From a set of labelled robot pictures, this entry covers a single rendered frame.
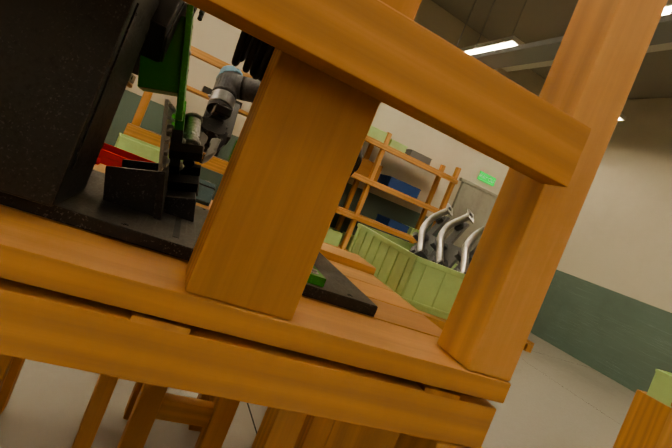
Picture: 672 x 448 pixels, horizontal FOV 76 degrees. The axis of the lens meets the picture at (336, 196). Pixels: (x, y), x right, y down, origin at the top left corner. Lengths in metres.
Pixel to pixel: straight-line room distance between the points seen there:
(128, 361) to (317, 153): 0.33
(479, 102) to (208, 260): 0.38
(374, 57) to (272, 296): 0.31
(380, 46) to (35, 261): 0.44
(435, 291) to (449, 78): 1.07
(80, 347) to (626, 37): 0.86
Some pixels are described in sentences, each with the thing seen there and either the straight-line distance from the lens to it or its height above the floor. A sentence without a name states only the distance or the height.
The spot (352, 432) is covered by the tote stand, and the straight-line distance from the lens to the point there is 1.61.
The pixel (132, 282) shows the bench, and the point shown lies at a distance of 0.54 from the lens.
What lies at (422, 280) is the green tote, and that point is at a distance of 1.50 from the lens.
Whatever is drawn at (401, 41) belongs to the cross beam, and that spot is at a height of 1.25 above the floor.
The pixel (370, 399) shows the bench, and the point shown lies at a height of 0.80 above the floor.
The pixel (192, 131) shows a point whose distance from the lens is 0.93.
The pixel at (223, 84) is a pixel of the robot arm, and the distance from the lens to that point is 1.39.
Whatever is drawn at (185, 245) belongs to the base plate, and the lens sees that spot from 0.68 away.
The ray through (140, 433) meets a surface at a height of 0.12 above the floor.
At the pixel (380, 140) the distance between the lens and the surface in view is 6.70.
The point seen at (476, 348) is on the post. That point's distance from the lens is 0.73.
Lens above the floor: 1.06
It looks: 1 degrees down
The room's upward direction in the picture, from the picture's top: 22 degrees clockwise
